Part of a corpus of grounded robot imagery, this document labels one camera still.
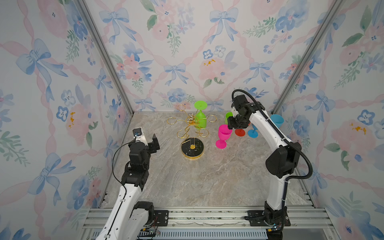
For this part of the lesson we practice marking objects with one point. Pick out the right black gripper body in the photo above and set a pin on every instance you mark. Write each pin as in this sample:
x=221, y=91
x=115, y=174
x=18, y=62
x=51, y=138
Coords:
x=239, y=124

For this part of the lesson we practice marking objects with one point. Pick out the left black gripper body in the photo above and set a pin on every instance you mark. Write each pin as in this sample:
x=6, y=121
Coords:
x=147, y=153

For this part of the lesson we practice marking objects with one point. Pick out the green wine glass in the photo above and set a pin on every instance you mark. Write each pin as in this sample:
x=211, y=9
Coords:
x=200, y=117
x=229, y=114

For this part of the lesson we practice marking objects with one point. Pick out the red wine glass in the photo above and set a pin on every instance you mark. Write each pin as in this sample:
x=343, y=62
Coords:
x=240, y=129

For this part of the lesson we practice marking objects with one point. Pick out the pink wine glass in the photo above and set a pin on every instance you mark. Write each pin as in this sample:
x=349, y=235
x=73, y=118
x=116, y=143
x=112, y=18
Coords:
x=224, y=133

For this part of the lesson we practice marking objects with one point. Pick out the bright blue wine glass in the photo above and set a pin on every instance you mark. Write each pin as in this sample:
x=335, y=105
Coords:
x=252, y=133

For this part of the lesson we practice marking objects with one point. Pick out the teal blue wine glass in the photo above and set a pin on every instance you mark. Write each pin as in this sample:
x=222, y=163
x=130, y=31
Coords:
x=277, y=120

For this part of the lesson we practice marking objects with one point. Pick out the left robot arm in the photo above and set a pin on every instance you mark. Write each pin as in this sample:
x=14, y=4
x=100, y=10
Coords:
x=130, y=215

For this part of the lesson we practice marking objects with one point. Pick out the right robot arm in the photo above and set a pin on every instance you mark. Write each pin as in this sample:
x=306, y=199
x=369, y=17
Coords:
x=280, y=164

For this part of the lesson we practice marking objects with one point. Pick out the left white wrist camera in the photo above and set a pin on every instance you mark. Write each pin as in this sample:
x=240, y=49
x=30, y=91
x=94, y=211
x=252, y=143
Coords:
x=139, y=136

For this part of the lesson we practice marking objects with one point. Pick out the gold wire wine glass rack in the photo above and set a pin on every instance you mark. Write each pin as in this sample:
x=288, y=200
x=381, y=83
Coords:
x=192, y=146

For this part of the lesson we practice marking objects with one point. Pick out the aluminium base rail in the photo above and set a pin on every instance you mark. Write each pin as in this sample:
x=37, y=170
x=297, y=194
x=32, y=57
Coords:
x=228, y=223

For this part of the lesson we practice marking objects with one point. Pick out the right aluminium corner post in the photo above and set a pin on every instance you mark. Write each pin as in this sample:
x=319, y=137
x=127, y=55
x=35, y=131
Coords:
x=320, y=33

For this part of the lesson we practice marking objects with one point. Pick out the aluminium corner post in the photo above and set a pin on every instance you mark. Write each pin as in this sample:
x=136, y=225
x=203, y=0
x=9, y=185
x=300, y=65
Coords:
x=320, y=33
x=95, y=34

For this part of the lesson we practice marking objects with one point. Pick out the left aluminium corner post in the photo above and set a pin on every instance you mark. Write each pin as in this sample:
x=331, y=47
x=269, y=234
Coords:
x=95, y=34

